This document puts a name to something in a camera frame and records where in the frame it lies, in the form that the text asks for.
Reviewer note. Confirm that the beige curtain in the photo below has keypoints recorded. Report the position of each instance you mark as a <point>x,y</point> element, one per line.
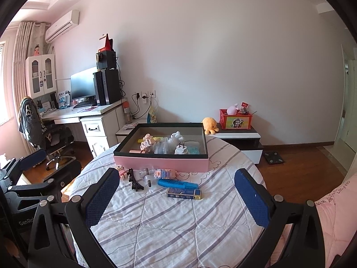
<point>22,61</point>

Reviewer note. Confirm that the pink doll figurine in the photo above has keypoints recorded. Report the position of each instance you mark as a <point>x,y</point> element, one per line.
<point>147,142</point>

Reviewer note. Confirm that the white radiator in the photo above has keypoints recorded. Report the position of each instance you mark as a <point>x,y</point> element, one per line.
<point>32,149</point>

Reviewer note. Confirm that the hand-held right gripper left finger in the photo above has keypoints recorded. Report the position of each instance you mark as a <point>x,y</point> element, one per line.
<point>101,198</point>

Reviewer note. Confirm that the black office chair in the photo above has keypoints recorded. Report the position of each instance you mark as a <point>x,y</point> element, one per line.
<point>55,139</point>

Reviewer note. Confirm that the pink building block figure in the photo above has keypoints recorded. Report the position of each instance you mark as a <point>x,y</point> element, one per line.
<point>122,174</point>

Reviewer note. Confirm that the small blue box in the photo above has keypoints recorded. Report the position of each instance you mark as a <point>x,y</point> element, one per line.
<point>184,194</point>

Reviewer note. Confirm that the white side table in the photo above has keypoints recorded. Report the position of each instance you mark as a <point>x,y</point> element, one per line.
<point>122,132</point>

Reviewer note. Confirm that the white air conditioner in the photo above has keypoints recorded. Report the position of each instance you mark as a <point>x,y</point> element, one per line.
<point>62,26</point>

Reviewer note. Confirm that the black computer monitor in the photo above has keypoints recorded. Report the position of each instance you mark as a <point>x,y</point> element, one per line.
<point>83,85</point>

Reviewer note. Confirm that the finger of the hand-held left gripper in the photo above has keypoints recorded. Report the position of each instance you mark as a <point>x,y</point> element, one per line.
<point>30,159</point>
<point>67,173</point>

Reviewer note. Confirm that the blue and white box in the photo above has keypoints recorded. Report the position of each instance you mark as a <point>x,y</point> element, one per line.
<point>63,99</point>

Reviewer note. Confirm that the cartoon girl figurine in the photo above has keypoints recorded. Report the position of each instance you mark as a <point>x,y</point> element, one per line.
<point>36,50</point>

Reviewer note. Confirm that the white door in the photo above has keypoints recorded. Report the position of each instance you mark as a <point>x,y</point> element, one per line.
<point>348,117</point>

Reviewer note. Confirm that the orange octopus plush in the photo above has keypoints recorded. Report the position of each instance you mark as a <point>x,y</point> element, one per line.
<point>209,124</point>

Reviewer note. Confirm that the orange-capped bottle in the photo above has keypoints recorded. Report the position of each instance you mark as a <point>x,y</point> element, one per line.
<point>127,111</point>

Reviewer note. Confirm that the white glass-door cabinet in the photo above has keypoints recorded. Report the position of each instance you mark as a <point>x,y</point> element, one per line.
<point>41,58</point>

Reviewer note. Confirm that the small pink pouch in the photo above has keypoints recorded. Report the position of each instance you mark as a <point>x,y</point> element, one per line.
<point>131,125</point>

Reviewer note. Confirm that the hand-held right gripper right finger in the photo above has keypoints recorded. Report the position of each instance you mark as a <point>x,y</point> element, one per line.
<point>252,201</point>

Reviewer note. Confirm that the yellow highlighter pen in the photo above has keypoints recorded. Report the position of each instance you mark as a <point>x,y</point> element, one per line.
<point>157,139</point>

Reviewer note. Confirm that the white astronaut figurine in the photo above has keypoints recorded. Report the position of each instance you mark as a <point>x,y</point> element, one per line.
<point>177,138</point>

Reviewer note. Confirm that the pink printed pillow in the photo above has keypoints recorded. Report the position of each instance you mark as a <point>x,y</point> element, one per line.
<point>334,215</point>

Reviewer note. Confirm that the small clear plastic bottle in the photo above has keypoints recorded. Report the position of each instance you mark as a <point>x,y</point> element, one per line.
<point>146,174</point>

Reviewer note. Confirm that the black computer tower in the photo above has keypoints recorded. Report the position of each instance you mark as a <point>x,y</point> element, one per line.
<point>108,86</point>

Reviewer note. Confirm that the white round plug adapter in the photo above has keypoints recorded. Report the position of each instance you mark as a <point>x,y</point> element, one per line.
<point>181,150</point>

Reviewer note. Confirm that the white desk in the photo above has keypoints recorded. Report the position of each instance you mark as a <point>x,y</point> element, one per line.
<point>69,113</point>

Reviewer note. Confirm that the blue highlighter pen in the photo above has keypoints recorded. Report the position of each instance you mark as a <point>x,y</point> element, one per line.
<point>177,184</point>

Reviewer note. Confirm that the black tower model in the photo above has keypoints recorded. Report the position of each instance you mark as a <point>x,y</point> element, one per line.
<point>135,183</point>

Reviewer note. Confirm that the blue snack bag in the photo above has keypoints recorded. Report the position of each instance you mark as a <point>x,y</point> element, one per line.
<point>152,116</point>

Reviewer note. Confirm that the pink box with dark rim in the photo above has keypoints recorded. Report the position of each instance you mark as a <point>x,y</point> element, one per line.
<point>161,164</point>

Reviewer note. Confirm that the dark printed jacket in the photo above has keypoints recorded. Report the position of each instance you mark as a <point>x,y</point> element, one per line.
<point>29,117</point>

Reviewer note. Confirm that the pink eraser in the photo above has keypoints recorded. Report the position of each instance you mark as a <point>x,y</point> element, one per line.
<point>136,151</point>

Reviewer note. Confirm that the pink plush toy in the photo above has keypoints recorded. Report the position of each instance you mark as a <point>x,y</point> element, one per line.
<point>233,109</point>

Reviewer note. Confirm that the black speaker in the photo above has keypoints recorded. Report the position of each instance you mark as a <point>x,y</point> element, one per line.
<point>107,60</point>

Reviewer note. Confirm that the clear case with blue base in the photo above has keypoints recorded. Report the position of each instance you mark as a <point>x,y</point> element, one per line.
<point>193,148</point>

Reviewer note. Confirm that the white wall socket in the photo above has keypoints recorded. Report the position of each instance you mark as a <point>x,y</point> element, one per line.
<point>137,95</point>
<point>152,93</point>
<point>144,95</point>

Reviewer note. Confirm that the red desk calendar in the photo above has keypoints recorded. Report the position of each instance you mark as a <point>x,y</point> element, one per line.
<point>107,43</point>

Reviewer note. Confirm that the black bathroom scale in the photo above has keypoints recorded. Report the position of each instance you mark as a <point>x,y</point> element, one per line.
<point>274,157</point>

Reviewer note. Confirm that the black keyboard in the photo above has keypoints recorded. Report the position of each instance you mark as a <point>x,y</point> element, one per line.
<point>83,104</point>

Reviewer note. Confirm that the small red card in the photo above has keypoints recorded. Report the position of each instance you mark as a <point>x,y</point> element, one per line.
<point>244,105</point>

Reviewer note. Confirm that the red printed storage crate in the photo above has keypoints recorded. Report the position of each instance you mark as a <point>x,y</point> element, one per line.
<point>237,122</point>

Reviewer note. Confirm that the pastel building block figure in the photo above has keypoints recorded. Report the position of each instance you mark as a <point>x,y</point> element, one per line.
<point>166,174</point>

